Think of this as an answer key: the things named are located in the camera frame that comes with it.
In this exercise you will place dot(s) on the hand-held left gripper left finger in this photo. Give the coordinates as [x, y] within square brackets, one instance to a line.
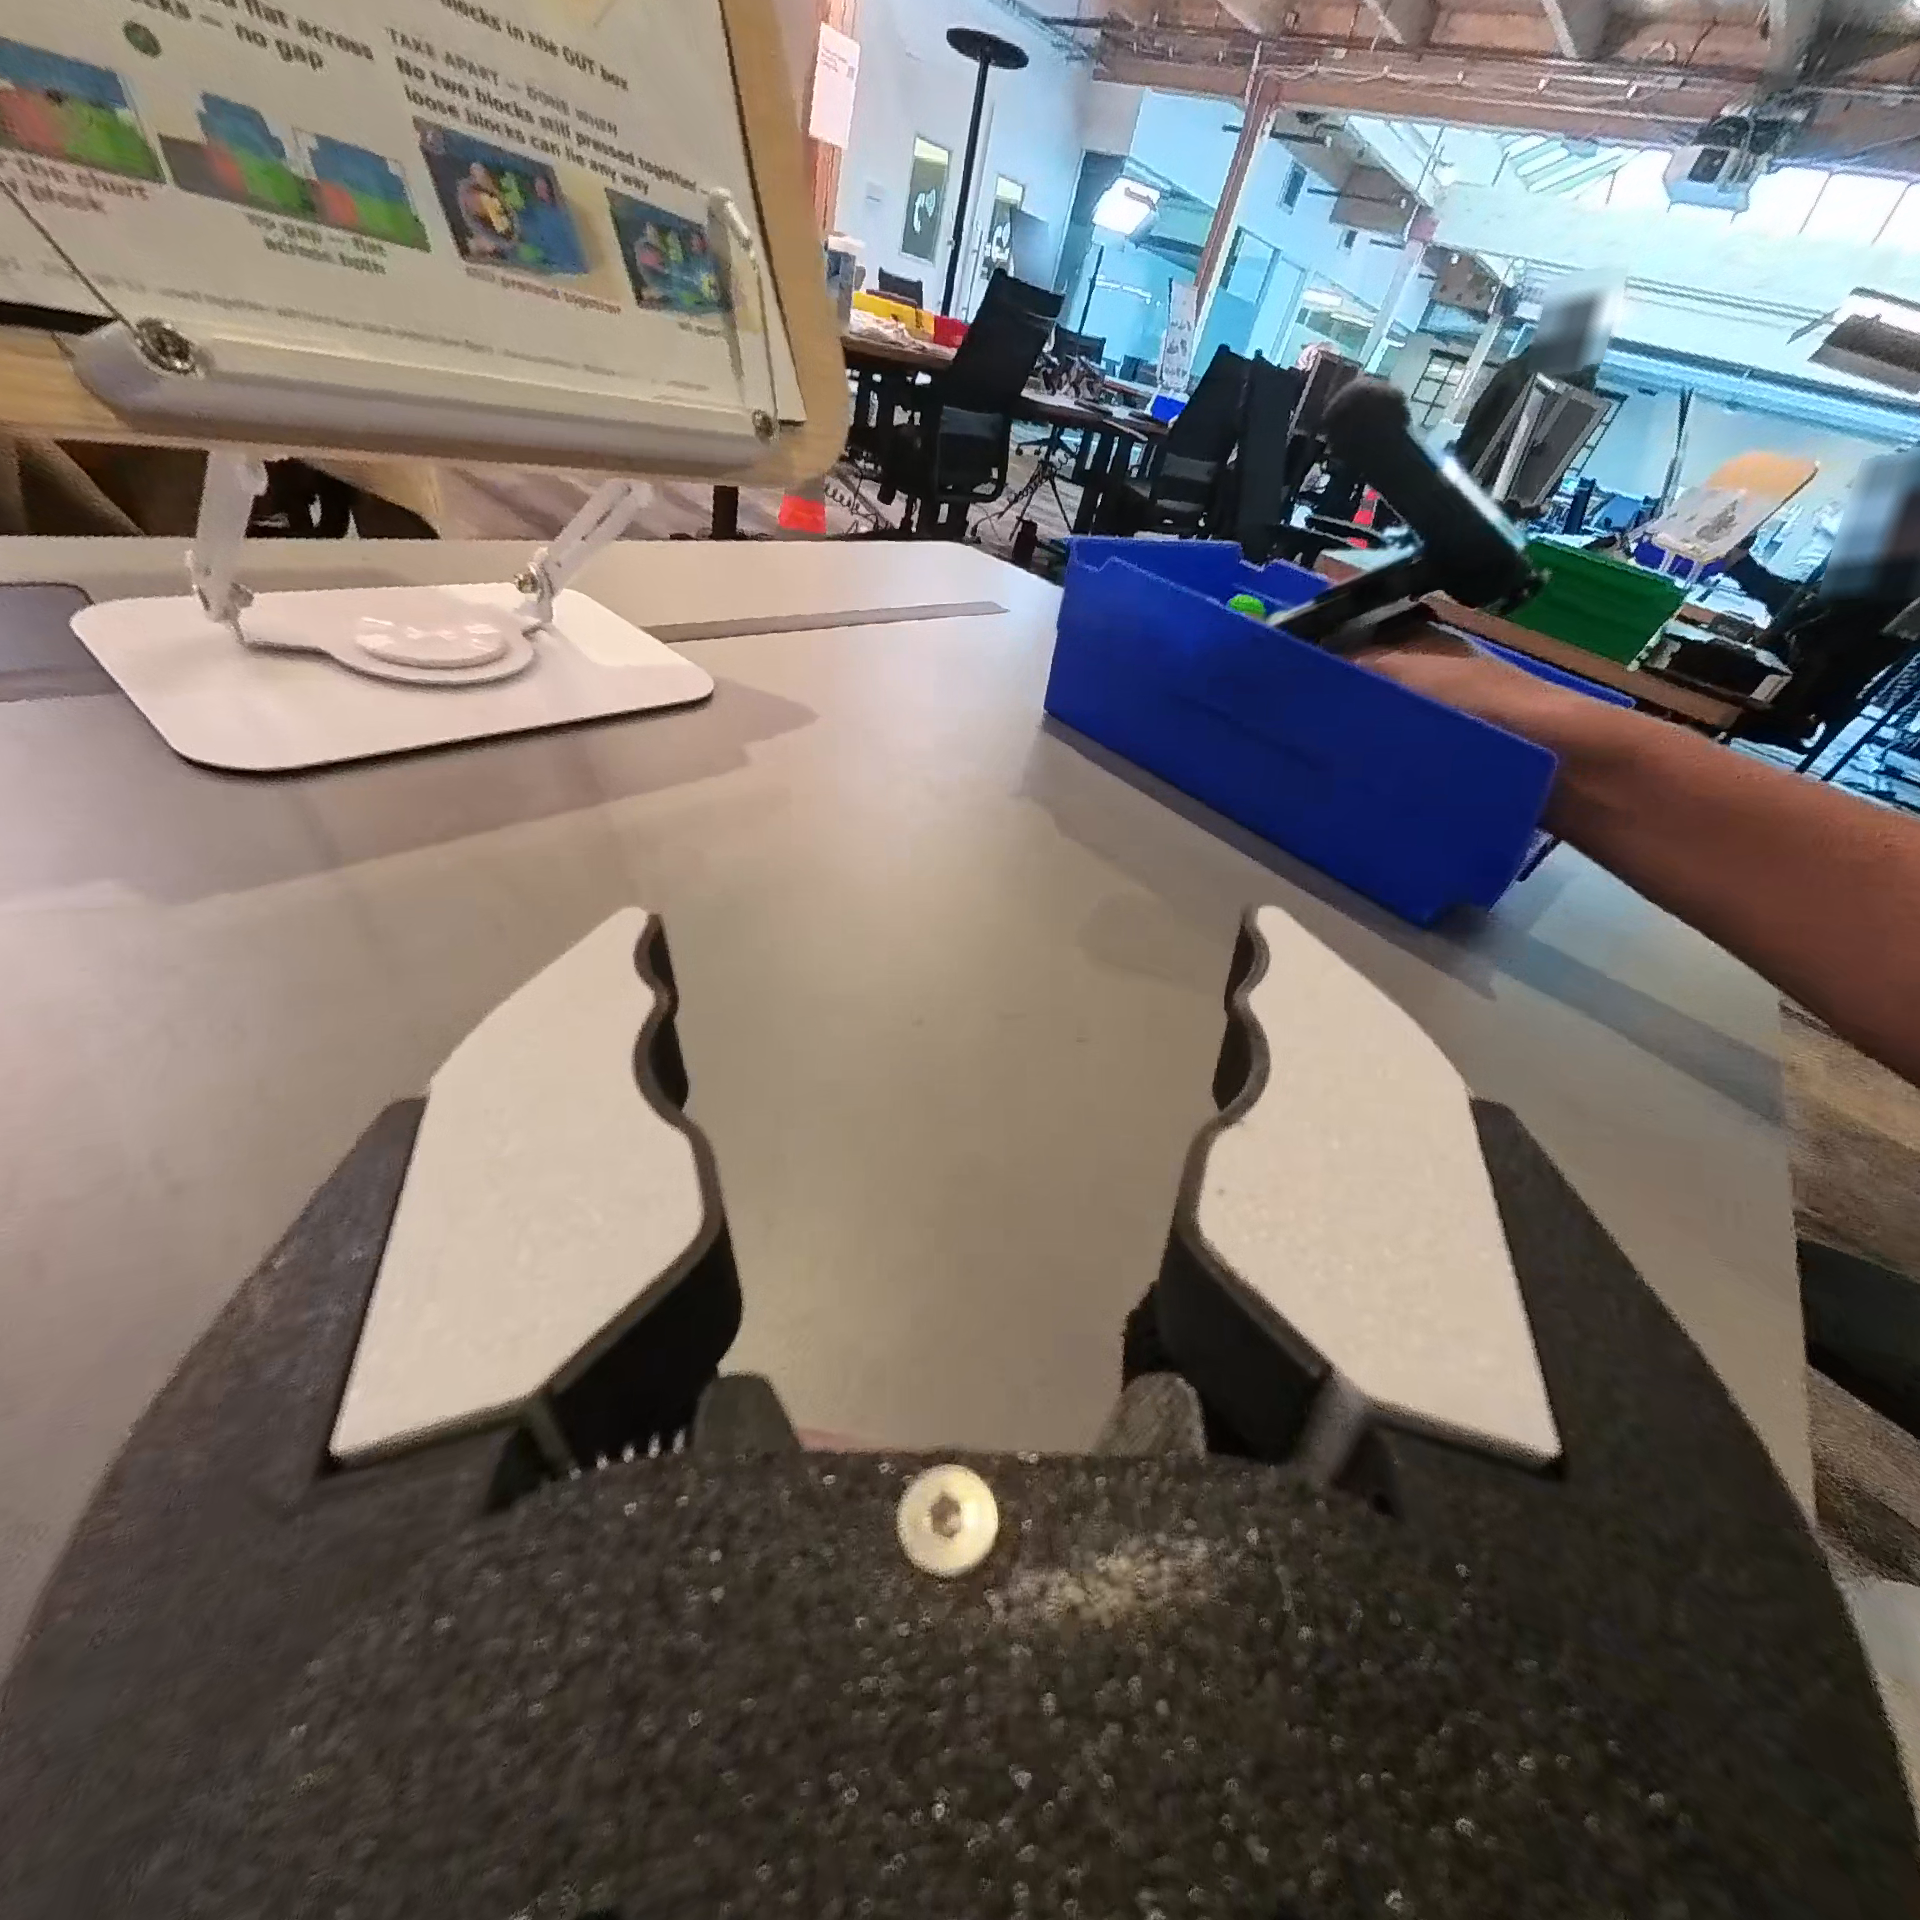
[525, 1200]

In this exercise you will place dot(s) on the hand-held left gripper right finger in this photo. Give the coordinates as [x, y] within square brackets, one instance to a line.
[1365, 1200]

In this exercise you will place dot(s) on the blue plastic storage bin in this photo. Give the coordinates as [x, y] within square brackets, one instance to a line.
[1276, 749]

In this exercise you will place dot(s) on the person's right forearm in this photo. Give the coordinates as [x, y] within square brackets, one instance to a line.
[1725, 838]

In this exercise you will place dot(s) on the stack of green crates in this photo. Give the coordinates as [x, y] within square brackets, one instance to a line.
[1605, 601]

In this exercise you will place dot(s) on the wooden instruction board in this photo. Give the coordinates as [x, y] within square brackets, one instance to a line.
[449, 150]
[1742, 503]

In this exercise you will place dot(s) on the black office chair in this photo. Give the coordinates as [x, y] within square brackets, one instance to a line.
[989, 360]

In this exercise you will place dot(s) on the orange traffic cone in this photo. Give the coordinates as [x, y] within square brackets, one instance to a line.
[809, 513]

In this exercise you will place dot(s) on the black floor lamp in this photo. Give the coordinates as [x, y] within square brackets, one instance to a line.
[988, 47]

